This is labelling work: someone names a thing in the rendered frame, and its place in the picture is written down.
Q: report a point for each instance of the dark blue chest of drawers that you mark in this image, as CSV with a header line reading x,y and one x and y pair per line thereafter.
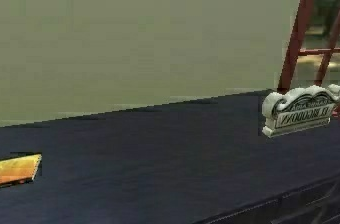
x,y
164,160

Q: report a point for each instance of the white ornate sign plaque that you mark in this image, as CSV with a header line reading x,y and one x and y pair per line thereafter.
x,y
298,111

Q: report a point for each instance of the red framed window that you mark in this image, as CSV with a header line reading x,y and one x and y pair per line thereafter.
x,y
331,50

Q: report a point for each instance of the orange yellow flat book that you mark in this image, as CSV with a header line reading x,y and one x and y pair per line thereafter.
x,y
8,171

